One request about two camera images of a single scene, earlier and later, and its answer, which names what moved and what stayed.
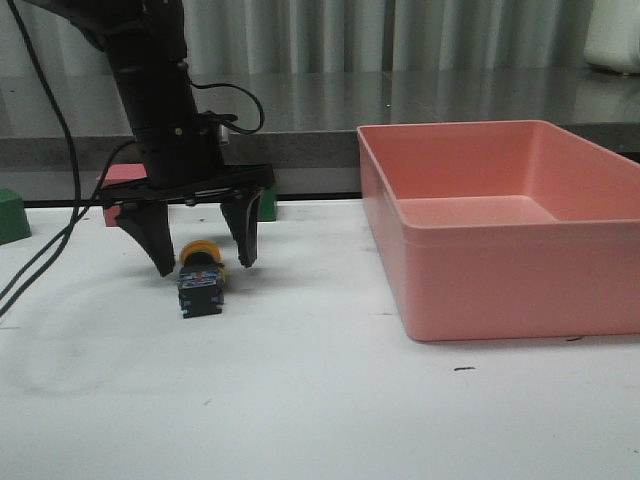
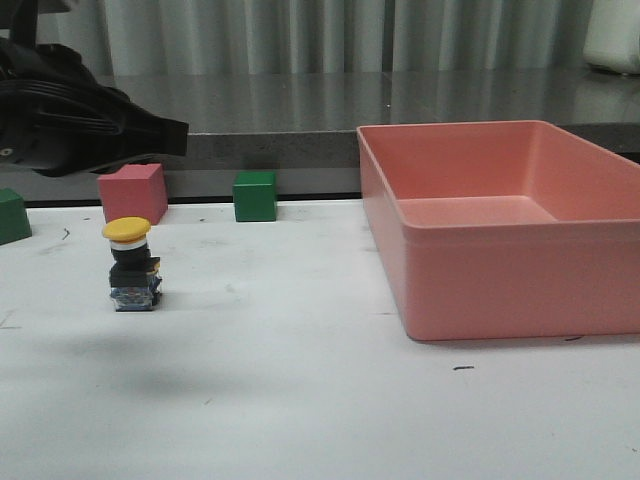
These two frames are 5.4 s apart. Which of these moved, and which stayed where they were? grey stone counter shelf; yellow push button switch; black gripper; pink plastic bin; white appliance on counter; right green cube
Moved: black gripper; yellow push button switch
Stayed: white appliance on counter; grey stone counter shelf; pink plastic bin; right green cube
